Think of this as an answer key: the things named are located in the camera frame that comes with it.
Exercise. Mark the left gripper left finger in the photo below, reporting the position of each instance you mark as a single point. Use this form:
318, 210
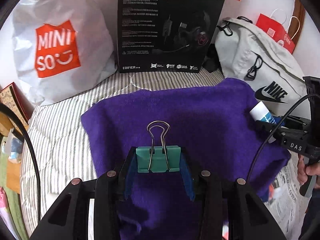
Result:
127, 175

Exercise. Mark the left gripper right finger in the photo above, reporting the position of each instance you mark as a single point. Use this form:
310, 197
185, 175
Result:
190, 170

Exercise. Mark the green binder clip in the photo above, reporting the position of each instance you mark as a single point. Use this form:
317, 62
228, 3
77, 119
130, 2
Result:
158, 159

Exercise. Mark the blue white balm stick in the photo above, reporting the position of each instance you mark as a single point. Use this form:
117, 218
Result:
261, 113

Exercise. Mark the right hand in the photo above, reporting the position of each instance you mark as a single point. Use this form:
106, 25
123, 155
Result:
305, 171

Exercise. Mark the purple towel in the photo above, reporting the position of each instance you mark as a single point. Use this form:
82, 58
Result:
212, 123

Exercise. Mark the newspaper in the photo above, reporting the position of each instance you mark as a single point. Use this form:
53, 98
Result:
285, 203

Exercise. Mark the striped bed quilt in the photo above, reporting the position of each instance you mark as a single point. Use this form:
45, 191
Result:
59, 140

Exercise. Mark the white Nike waist bag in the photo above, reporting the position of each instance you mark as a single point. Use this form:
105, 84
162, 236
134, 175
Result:
247, 53

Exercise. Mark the red paper bag right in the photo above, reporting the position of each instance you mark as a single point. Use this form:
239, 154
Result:
277, 32

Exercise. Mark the patterned brown book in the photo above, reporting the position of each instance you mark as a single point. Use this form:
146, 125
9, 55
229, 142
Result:
12, 98

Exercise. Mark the black headset box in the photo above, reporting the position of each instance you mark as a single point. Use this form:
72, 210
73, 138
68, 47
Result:
165, 35

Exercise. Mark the white Miniso plastic bag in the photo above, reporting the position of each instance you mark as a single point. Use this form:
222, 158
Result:
61, 48

